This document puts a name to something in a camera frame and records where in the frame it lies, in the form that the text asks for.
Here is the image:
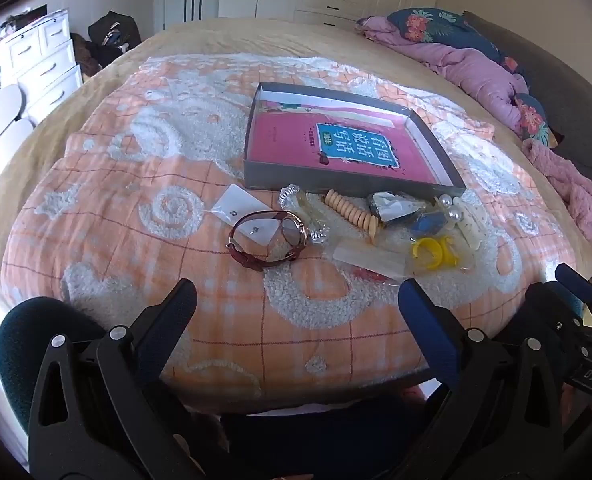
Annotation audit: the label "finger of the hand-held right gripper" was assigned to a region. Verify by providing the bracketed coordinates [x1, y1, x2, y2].
[523, 282, 584, 361]
[554, 262, 592, 346]

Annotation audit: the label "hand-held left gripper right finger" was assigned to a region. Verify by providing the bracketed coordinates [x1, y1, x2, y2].
[397, 277, 564, 480]

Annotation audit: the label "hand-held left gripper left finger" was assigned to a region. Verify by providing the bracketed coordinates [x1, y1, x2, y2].
[26, 278, 211, 480]

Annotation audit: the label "bag of yellow rings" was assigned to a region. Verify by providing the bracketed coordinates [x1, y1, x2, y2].
[408, 235, 474, 275]

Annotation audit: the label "long clear packet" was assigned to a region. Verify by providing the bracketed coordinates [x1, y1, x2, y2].
[332, 238, 407, 281]

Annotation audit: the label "brown strap wristwatch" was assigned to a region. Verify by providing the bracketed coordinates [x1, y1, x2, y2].
[227, 210, 310, 272]

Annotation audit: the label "blue packet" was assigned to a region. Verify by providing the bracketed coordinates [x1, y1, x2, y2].
[411, 209, 449, 238]

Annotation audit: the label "cream pearl hair claw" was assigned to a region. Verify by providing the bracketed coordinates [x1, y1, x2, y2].
[435, 194, 487, 256]

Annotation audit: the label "small clear earring bag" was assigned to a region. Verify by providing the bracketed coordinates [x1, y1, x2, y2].
[241, 220, 281, 248]

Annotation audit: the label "dark jewelry packet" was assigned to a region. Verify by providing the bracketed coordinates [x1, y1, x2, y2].
[367, 191, 429, 228]

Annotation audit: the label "small bag with white card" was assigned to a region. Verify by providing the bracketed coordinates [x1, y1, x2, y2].
[211, 184, 269, 221]

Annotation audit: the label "beige coil hair tie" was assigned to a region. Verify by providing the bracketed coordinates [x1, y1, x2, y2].
[324, 189, 379, 246]

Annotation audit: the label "crystal hair clip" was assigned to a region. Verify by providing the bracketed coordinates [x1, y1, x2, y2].
[278, 185, 331, 247]

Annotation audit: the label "grey cardboard tray box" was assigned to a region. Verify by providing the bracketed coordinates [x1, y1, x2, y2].
[242, 81, 467, 200]

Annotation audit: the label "pink fuzzy blanket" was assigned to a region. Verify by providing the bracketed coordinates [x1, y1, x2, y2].
[520, 137, 592, 241]

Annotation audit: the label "person's dark blue trousers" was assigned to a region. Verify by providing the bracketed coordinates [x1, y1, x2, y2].
[221, 395, 446, 480]

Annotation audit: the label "pink book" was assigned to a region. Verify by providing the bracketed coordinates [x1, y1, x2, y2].
[248, 105, 439, 181]

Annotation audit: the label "pink quilt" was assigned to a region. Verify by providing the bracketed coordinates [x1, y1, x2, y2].
[356, 16, 531, 136]

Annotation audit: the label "white chair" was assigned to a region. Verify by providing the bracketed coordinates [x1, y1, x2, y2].
[0, 84, 37, 171]

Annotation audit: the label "bed with beige sheet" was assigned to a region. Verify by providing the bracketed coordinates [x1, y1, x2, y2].
[0, 17, 592, 311]

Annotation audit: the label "white dresser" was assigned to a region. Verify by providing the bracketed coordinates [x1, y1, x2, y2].
[0, 8, 84, 126]

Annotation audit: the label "black bag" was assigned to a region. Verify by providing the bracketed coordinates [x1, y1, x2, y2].
[87, 11, 143, 56]

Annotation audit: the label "floral blue pillow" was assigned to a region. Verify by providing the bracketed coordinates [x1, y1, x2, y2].
[387, 7, 552, 147]

